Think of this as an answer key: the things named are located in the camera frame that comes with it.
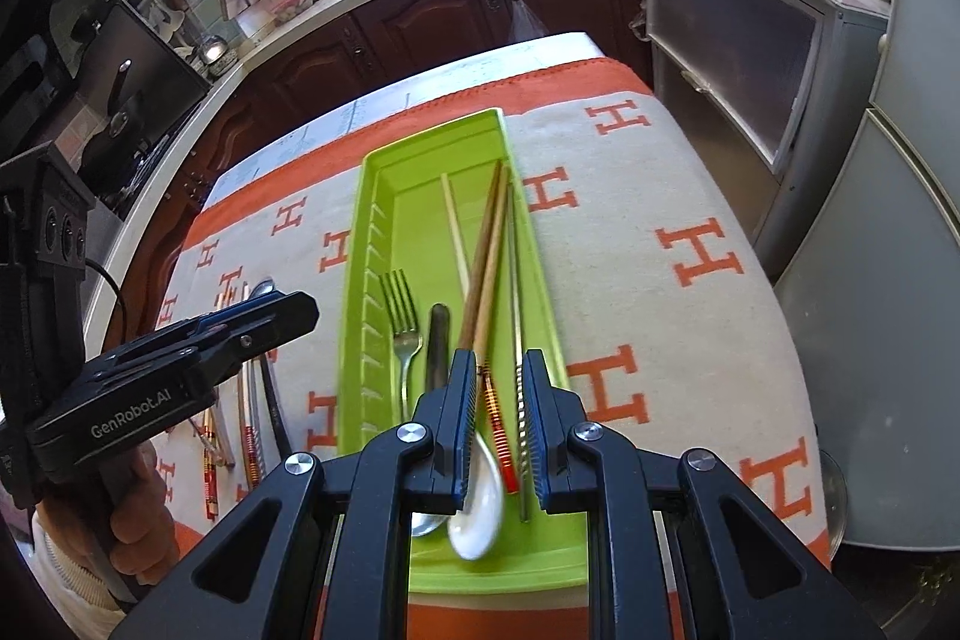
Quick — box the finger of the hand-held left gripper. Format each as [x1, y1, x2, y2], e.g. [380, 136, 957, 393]
[161, 291, 286, 345]
[82, 293, 321, 386]

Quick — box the upright stainless steel panel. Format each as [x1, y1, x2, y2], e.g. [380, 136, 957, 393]
[71, 0, 212, 161]

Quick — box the person's left hand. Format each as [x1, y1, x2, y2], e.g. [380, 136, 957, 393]
[109, 445, 182, 585]

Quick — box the steel chopstick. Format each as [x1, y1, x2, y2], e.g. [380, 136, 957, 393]
[506, 181, 530, 522]

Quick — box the long flat-handled steel spoon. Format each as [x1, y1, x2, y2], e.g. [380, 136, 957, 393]
[411, 302, 451, 537]

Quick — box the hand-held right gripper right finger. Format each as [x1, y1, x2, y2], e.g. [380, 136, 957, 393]
[521, 349, 890, 640]

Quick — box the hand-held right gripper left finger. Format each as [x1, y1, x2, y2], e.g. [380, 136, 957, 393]
[109, 347, 481, 640]

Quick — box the person's left forearm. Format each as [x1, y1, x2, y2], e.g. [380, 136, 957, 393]
[30, 505, 151, 640]

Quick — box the hanging plastic bag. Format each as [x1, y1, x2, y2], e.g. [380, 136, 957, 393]
[506, 0, 545, 45]

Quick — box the white ceramic spoon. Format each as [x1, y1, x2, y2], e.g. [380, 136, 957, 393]
[448, 430, 505, 562]

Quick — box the brown wooden chopstick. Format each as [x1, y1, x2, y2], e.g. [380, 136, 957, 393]
[457, 160, 505, 352]
[477, 164, 512, 365]

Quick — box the black cable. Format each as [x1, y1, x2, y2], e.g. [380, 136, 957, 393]
[82, 256, 125, 341]

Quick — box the cream orange letter-print blanket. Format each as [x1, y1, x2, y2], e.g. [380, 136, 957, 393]
[154, 53, 833, 640]

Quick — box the steel fork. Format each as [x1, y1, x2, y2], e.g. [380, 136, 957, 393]
[379, 269, 422, 423]

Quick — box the medium steel spoon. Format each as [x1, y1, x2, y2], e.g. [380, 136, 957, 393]
[244, 280, 293, 457]

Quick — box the green plastic utensil tray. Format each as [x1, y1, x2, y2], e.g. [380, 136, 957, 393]
[339, 107, 590, 592]

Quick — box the grey cabinet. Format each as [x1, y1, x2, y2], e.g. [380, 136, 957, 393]
[626, 0, 890, 281]

